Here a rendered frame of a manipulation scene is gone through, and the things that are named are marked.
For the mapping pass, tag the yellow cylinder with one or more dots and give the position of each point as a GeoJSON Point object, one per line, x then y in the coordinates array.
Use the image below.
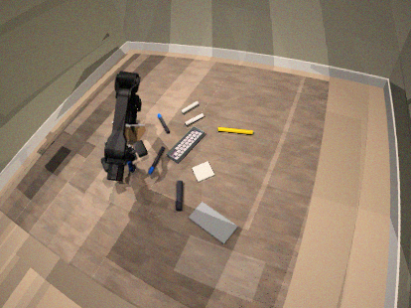
{"type": "Point", "coordinates": [234, 130]}

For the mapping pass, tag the blue stylus with grey tip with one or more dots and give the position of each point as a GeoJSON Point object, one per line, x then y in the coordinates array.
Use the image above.
{"type": "Point", "coordinates": [130, 166]}

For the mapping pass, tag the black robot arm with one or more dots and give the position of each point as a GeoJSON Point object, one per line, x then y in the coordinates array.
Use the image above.
{"type": "Point", "coordinates": [116, 153]}

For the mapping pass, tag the white cylinder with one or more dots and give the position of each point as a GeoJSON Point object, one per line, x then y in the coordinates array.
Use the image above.
{"type": "Point", "coordinates": [189, 107]}
{"type": "Point", "coordinates": [194, 119]}

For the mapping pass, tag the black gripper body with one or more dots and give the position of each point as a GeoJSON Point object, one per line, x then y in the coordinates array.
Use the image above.
{"type": "Point", "coordinates": [139, 149]}

